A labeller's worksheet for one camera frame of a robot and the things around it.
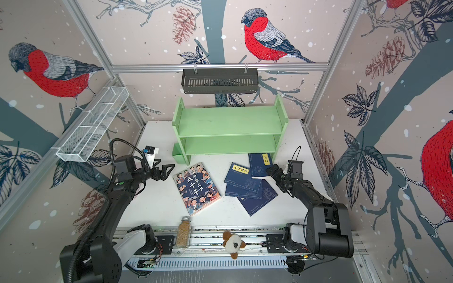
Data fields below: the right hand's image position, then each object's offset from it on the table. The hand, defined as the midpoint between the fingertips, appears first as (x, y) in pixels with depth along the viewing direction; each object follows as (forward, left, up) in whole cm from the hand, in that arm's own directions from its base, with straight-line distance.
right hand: (271, 175), depth 91 cm
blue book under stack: (-8, +20, -2) cm, 22 cm away
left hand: (-3, +52, +15) cm, 54 cm away
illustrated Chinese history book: (-8, +38, 0) cm, 39 cm away
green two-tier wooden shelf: (+9, +22, +25) cm, 34 cm away
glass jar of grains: (-29, +39, +2) cm, 49 cm away
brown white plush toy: (-32, +19, 0) cm, 37 cm away
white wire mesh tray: (-2, +83, +30) cm, 88 cm away
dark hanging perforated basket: (+50, +30, +26) cm, 64 cm away
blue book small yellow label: (+8, +5, -2) cm, 10 cm away
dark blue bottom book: (-15, +10, -3) cm, 18 cm away
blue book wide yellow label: (0, +17, -2) cm, 17 cm away
